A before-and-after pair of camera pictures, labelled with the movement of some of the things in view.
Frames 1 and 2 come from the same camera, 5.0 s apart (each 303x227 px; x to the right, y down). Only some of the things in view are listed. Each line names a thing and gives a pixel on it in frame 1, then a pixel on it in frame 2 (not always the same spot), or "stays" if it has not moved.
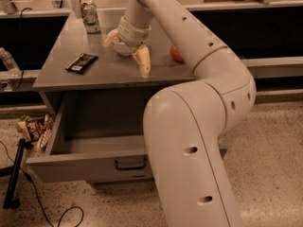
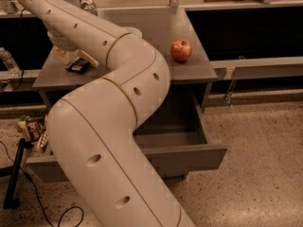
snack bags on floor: (36, 129) stays
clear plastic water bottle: (11, 65) stays
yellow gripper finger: (113, 36) -> (66, 57)
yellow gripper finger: (143, 57) -> (88, 58)
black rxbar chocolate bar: (81, 62) stays
